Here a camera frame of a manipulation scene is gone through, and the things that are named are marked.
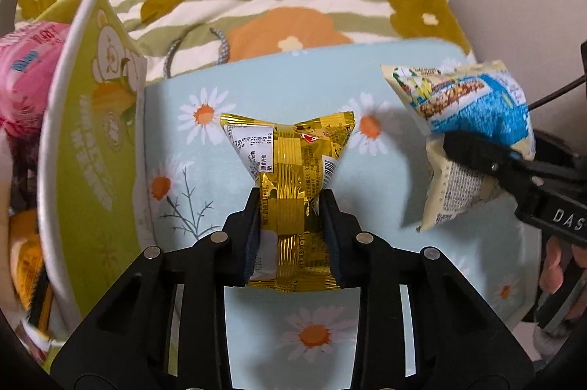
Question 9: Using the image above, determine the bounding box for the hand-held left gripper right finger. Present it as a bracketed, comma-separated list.
[321, 188, 536, 390]

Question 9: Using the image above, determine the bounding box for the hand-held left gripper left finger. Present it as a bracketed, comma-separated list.
[50, 187, 263, 390]

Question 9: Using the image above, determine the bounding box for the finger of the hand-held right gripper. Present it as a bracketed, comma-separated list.
[442, 131, 533, 199]

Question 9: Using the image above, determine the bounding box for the blue yellow snack packet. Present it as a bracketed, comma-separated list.
[380, 60, 537, 233]

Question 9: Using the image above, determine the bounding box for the gold foil snack packet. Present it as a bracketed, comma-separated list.
[219, 110, 356, 294]

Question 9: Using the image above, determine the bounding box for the green cardboard box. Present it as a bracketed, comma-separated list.
[37, 0, 147, 318]

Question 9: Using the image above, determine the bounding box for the person's right hand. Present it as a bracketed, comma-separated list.
[539, 235, 572, 294]

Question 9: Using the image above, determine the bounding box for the white fleece clothing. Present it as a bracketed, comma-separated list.
[533, 325, 575, 364]

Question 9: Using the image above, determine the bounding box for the orange snack packet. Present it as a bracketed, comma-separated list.
[9, 209, 45, 314]

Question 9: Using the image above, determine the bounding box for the pink snack packet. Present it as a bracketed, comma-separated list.
[0, 22, 72, 135]

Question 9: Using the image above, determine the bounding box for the black cable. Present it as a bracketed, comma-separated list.
[527, 76, 587, 112]

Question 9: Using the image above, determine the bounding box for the grey braided cord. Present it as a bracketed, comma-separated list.
[163, 28, 231, 80]

